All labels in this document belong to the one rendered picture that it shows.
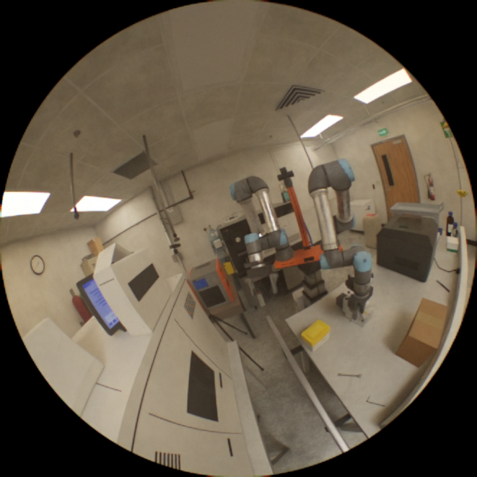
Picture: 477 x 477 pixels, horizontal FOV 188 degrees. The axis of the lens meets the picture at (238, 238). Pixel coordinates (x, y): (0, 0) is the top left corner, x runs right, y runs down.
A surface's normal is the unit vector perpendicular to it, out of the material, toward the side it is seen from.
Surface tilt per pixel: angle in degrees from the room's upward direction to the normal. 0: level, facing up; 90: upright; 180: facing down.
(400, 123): 90
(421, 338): 0
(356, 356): 0
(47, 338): 41
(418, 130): 90
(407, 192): 90
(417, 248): 90
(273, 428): 0
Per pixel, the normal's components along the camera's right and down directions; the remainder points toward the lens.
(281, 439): -0.35, -0.92
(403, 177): -0.92, 0.37
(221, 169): 0.15, 0.15
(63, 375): 0.33, -0.94
